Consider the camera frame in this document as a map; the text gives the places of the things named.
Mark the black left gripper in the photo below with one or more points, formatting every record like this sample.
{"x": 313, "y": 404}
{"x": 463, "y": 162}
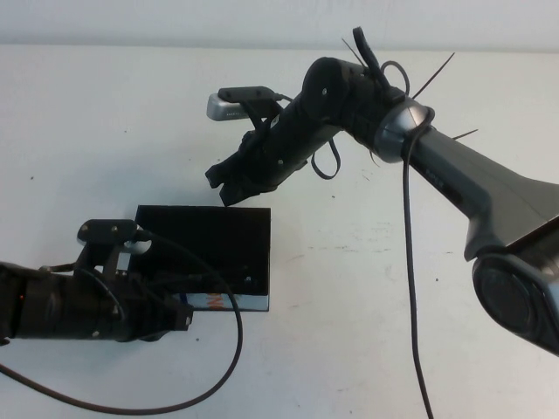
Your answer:
{"x": 144, "y": 310}

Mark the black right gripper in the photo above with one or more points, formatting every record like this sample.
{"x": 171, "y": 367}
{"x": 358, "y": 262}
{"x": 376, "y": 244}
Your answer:
{"x": 292, "y": 144}

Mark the black glasses case printed side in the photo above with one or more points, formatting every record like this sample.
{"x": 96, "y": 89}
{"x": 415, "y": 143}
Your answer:
{"x": 227, "y": 244}

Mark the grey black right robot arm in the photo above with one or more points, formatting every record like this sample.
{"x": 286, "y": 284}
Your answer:
{"x": 480, "y": 174}

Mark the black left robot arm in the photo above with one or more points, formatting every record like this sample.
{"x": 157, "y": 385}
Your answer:
{"x": 52, "y": 305}

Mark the black zip tie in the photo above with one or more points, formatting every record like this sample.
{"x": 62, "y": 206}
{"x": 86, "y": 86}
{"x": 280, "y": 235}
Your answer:
{"x": 434, "y": 74}
{"x": 374, "y": 158}
{"x": 353, "y": 51}
{"x": 466, "y": 134}

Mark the right camera mount bracket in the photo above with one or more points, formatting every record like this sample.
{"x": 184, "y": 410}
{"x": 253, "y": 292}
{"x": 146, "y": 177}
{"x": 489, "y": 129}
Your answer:
{"x": 260, "y": 118}

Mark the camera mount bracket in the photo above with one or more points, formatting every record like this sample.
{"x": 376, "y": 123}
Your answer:
{"x": 98, "y": 257}
{"x": 260, "y": 118}

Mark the left camera mount bracket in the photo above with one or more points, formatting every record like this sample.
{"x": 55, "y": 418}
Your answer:
{"x": 98, "y": 257}

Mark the right wrist camera black silver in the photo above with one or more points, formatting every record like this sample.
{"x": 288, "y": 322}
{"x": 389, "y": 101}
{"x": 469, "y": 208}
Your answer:
{"x": 227, "y": 107}

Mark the wrist camera black silver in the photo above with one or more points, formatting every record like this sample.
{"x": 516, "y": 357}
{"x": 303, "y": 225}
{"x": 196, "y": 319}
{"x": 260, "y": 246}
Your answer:
{"x": 227, "y": 107}
{"x": 105, "y": 229}

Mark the left wrist camera black silver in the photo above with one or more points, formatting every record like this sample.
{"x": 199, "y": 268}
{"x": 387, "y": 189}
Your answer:
{"x": 105, "y": 229}

